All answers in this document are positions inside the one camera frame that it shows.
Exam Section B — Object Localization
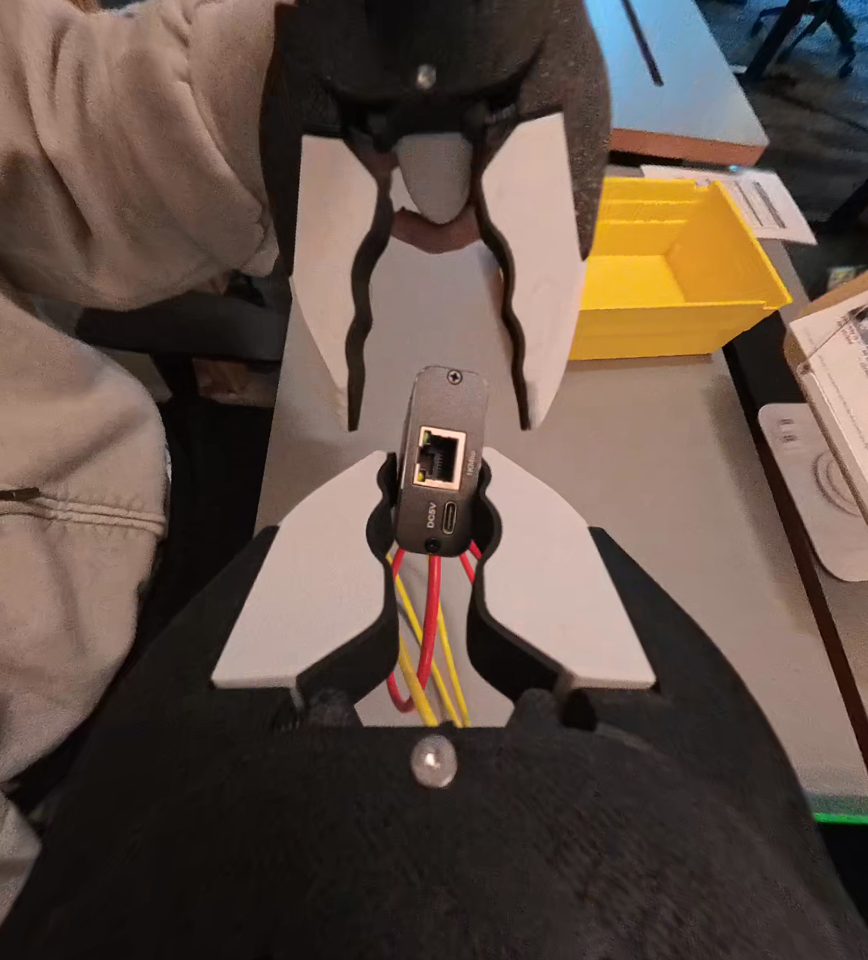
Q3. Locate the yellow ethernet cable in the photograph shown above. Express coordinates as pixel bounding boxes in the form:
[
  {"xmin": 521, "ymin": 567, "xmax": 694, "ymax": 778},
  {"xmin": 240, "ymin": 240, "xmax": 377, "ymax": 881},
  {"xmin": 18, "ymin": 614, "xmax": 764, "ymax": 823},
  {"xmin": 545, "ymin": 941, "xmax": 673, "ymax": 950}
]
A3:
[{"xmin": 387, "ymin": 555, "xmax": 472, "ymax": 727}]

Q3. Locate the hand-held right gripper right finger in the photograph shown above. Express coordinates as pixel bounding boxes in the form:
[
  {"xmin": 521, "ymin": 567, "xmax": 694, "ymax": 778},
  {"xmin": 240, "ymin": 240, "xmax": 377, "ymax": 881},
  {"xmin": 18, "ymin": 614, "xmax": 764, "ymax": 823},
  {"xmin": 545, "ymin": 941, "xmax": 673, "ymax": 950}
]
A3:
[{"xmin": 466, "ymin": 447, "xmax": 658, "ymax": 710}]

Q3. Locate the black ethernet splitter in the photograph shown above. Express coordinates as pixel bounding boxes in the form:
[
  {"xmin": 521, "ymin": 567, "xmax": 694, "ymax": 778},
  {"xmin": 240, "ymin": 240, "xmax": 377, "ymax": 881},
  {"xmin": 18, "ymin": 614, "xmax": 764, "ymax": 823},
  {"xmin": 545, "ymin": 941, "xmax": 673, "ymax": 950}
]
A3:
[{"xmin": 395, "ymin": 366, "xmax": 489, "ymax": 558}]

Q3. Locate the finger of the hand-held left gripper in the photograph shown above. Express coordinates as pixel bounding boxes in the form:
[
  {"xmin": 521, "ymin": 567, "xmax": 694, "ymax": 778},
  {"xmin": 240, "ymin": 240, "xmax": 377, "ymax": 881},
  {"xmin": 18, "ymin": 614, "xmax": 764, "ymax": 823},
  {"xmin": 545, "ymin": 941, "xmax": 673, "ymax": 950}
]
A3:
[
  {"xmin": 289, "ymin": 135, "xmax": 397, "ymax": 432},
  {"xmin": 473, "ymin": 112, "xmax": 588, "ymax": 432}
]

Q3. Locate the black chair armrest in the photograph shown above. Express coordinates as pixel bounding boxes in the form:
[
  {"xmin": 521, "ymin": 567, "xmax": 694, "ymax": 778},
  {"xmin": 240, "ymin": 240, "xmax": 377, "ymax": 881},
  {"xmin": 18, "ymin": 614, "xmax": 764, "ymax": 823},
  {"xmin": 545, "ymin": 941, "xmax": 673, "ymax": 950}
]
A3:
[{"xmin": 76, "ymin": 288, "xmax": 290, "ymax": 365}]

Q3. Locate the dark cloth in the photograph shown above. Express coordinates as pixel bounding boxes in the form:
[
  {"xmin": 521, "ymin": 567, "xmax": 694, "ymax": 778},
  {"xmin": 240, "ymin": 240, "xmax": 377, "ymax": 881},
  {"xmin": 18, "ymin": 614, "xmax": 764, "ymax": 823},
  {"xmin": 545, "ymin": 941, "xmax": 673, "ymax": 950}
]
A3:
[{"xmin": 134, "ymin": 360, "xmax": 279, "ymax": 654}]

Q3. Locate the instruction sheet on wooden stand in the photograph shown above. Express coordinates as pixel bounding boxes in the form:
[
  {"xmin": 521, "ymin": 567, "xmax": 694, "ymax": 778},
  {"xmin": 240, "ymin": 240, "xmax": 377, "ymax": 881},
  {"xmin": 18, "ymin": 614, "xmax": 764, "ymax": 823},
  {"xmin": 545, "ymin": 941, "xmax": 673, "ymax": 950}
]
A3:
[{"xmin": 782, "ymin": 247, "xmax": 868, "ymax": 573}]

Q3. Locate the grey metal stand base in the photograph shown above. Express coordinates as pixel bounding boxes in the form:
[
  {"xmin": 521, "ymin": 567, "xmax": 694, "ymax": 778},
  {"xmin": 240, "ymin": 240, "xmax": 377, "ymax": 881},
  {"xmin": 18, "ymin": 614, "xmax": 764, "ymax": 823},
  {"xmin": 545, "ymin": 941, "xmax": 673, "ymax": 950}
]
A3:
[{"xmin": 758, "ymin": 403, "xmax": 868, "ymax": 583}]

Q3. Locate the person's left hand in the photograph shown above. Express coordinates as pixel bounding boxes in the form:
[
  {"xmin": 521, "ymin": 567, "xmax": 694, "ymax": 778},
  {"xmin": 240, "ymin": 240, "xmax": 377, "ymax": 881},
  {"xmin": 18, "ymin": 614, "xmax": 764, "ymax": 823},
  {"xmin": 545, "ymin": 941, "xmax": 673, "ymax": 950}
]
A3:
[{"xmin": 392, "ymin": 208, "xmax": 480, "ymax": 254}]

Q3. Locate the white printed paper sheet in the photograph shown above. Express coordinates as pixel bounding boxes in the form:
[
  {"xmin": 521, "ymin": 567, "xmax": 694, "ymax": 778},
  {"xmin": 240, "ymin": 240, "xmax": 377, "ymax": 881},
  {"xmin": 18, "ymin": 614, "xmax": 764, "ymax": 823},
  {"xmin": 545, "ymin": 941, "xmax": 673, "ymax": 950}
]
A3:
[{"xmin": 642, "ymin": 165, "xmax": 819, "ymax": 246}]

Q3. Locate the red ethernet cable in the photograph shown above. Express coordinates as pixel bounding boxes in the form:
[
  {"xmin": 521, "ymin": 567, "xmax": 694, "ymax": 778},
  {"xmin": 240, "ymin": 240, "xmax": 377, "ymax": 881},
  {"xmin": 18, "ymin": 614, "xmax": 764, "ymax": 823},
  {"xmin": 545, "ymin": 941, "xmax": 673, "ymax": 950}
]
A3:
[{"xmin": 385, "ymin": 543, "xmax": 483, "ymax": 714}]

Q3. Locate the grey wood-edged table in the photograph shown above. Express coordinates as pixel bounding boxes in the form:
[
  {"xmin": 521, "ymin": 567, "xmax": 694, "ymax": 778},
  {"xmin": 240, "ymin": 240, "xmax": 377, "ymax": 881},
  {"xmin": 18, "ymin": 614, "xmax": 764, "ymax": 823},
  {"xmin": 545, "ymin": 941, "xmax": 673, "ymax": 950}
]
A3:
[{"xmin": 584, "ymin": 0, "xmax": 771, "ymax": 168}]

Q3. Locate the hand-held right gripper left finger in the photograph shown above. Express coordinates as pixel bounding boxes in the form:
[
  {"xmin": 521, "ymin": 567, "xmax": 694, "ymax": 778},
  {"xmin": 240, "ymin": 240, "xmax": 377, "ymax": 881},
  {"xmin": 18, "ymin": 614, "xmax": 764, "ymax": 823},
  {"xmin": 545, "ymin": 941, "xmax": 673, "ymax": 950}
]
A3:
[{"xmin": 211, "ymin": 450, "xmax": 402, "ymax": 706}]

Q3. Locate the yellow plastic bin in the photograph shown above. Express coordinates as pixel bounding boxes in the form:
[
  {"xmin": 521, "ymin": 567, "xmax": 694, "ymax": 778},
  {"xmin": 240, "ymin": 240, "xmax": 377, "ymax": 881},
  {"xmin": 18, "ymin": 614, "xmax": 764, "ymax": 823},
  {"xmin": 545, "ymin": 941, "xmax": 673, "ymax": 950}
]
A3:
[{"xmin": 569, "ymin": 176, "xmax": 793, "ymax": 361}]

